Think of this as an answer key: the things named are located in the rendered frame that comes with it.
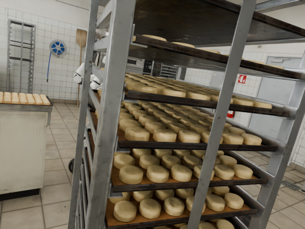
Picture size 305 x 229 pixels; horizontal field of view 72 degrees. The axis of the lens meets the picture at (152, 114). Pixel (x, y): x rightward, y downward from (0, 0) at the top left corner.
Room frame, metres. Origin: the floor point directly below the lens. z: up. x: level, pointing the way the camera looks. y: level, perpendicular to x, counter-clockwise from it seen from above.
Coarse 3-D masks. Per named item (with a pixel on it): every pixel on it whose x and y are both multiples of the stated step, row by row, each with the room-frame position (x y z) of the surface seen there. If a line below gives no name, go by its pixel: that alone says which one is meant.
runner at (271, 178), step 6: (222, 150) 0.68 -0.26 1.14; (234, 156) 0.63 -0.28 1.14; (240, 156) 0.61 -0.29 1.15; (240, 162) 0.60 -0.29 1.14; (246, 162) 0.58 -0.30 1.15; (252, 168) 0.56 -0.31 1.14; (258, 168) 0.54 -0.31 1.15; (258, 174) 0.54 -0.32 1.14; (264, 174) 0.52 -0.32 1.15; (270, 174) 0.51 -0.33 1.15; (270, 180) 0.50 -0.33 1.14; (264, 186) 0.49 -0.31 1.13; (270, 186) 0.50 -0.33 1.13
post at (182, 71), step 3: (180, 69) 1.07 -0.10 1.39; (183, 69) 1.07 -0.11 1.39; (186, 69) 1.07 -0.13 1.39; (180, 72) 1.06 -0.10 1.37; (183, 72) 1.07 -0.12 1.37; (177, 75) 1.08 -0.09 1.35; (180, 75) 1.06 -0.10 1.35; (183, 75) 1.07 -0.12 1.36; (177, 78) 1.08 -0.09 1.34; (180, 78) 1.06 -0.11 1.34; (183, 78) 1.07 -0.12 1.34
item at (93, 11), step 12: (96, 0) 0.90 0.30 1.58; (96, 12) 0.90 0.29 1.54; (84, 60) 0.90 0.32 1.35; (84, 72) 0.89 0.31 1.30; (84, 84) 0.89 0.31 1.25; (84, 96) 0.89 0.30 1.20; (84, 108) 0.89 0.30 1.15; (84, 120) 0.90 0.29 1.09; (72, 180) 0.91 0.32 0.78; (72, 192) 0.89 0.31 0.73; (72, 204) 0.89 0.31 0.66; (72, 216) 0.89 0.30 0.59; (72, 228) 0.90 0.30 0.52
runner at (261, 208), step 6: (228, 186) 0.62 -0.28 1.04; (234, 186) 0.60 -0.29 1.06; (234, 192) 0.59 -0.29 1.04; (240, 192) 0.58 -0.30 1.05; (246, 198) 0.55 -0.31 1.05; (252, 198) 0.53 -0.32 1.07; (252, 204) 0.53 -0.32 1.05; (258, 204) 0.51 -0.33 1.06; (258, 210) 0.51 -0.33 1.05; (264, 210) 0.50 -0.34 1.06; (252, 216) 0.49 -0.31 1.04; (258, 216) 0.49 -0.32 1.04
